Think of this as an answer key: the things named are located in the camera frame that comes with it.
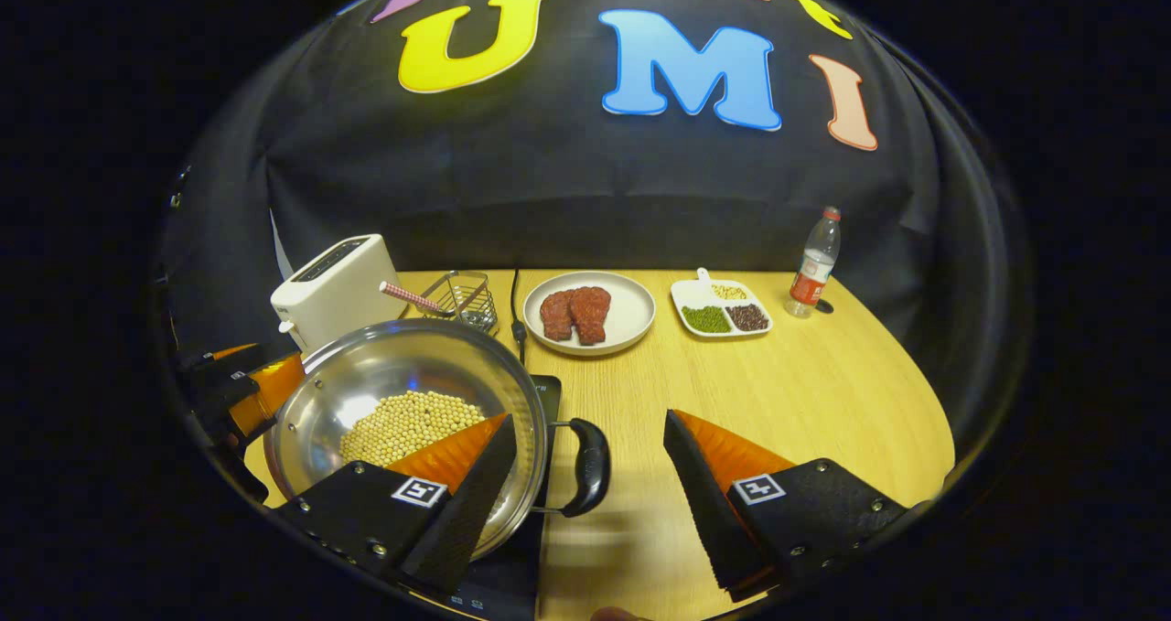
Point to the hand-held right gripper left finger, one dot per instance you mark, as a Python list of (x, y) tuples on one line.
[(471, 511)]

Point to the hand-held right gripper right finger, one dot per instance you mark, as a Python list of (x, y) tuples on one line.
[(700, 511)]

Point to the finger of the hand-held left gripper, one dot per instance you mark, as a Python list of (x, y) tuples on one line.
[(270, 388)]

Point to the black induction cooktop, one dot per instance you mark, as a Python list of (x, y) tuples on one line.
[(512, 575)]

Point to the pile of soybeans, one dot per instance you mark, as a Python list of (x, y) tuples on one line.
[(412, 424)]

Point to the stainless steel pot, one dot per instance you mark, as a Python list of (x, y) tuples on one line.
[(412, 360)]

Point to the white toaster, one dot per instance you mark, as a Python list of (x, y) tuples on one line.
[(338, 296)]

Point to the red striped straw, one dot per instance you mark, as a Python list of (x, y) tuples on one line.
[(412, 298)]

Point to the white round plate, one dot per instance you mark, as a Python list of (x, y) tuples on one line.
[(631, 315)]

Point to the red meat slice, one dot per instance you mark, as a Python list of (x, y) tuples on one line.
[(556, 315), (591, 315)]

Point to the white divided bean dish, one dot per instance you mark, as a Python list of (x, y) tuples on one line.
[(691, 294)]

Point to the clear plastic water bottle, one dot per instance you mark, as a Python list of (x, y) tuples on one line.
[(812, 278)]

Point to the black backdrop cloth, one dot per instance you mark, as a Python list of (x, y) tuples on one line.
[(549, 182)]

